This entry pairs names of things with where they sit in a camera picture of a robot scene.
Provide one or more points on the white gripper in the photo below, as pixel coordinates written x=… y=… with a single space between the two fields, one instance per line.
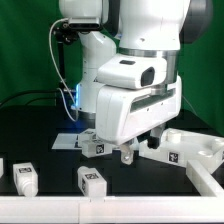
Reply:
x=122 y=115

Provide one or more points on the white square tabletop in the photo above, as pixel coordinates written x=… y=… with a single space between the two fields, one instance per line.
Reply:
x=177 y=147

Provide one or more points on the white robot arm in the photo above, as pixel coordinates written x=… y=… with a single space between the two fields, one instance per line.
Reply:
x=140 y=28

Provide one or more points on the white tag sheet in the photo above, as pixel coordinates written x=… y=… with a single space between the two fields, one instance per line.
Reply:
x=66 y=141

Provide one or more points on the white obstacle fence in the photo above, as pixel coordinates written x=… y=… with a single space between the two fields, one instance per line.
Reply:
x=207 y=207

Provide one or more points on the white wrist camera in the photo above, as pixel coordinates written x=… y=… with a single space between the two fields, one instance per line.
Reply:
x=132 y=72

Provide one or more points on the black camera on stand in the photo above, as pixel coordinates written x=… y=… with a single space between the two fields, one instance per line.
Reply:
x=64 y=35

